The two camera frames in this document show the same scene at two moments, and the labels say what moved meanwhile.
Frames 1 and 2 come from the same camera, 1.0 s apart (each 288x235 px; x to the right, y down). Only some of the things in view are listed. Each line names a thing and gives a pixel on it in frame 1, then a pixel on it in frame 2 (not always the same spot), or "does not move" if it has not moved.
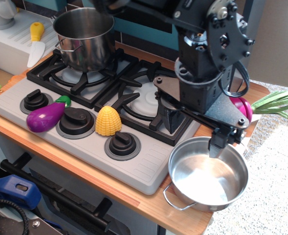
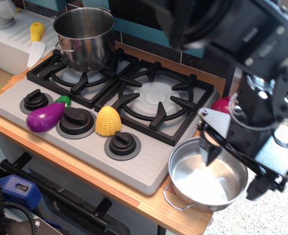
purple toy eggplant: x=46 y=118 does not move
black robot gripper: x=204 y=94 -> x=248 y=134
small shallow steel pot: x=213 y=183 does not move
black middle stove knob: x=76 y=123 does not move
